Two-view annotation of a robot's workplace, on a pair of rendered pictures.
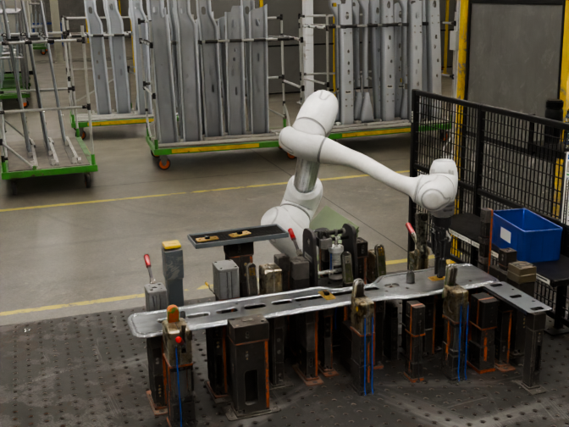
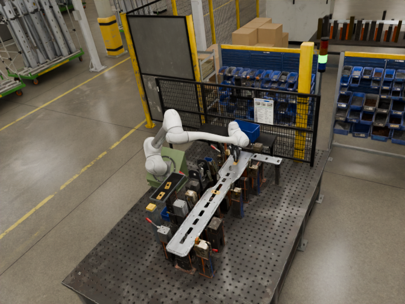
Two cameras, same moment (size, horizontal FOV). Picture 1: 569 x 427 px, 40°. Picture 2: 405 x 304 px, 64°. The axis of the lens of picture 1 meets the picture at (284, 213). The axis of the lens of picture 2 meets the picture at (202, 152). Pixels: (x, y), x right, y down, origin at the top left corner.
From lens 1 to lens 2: 1.83 m
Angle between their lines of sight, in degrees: 39
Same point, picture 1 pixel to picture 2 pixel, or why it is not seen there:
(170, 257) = (154, 212)
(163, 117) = not seen: outside the picture
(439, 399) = (262, 205)
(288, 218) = (158, 161)
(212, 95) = not seen: outside the picture
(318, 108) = (176, 119)
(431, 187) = (244, 139)
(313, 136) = (183, 134)
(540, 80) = (179, 49)
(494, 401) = (275, 195)
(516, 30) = (160, 29)
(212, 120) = not seen: outside the picture
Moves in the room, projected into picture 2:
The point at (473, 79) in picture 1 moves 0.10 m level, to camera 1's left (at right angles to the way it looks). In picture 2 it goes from (139, 50) to (134, 52)
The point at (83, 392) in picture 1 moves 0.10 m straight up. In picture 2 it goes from (152, 285) to (149, 278)
